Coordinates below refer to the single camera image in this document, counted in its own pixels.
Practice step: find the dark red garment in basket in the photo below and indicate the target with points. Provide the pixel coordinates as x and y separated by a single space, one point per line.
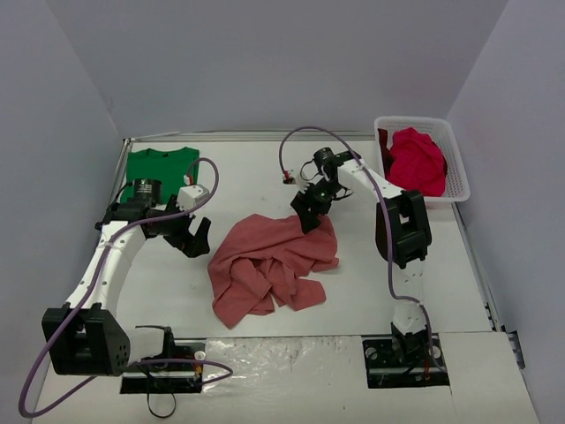
386 156

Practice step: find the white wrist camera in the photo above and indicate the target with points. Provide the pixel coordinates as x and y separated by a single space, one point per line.
296 179
191 196

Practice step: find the salmon pink t-shirt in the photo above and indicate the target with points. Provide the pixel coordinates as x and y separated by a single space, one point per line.
264 263

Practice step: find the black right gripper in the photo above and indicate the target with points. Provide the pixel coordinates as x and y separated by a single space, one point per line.
312 200

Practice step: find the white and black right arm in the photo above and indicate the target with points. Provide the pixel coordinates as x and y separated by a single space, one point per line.
402 237

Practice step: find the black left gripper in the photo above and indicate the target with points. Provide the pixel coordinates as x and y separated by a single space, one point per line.
177 226

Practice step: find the white plastic basket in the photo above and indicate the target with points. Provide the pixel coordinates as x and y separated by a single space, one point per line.
457 185

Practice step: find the green folded t-shirt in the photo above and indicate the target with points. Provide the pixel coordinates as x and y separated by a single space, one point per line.
169 167

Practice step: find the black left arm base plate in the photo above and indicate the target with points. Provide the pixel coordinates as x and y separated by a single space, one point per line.
162 378

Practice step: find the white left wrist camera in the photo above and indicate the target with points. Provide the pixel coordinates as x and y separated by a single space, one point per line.
191 196

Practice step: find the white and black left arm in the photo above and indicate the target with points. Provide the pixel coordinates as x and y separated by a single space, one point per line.
84 336

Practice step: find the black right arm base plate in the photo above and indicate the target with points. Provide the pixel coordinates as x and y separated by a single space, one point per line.
385 370

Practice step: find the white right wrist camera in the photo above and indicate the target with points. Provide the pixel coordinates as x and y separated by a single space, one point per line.
296 179

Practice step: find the magenta crumpled t-shirt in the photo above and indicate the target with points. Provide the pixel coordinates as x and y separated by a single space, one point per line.
419 163

